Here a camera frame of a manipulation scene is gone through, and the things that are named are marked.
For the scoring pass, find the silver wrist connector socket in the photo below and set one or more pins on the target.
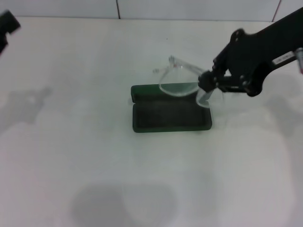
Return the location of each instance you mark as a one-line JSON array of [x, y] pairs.
[[299, 56]]

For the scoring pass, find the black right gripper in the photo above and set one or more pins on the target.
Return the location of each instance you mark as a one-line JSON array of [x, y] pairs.
[[260, 47]]

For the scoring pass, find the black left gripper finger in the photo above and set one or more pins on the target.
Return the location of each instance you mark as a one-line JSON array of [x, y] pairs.
[[9, 22], [3, 43]]

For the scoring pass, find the green glasses case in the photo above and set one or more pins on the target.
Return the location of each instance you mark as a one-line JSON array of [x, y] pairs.
[[170, 118]]

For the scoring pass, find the clear white glasses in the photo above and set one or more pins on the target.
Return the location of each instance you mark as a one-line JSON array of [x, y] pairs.
[[177, 87]]

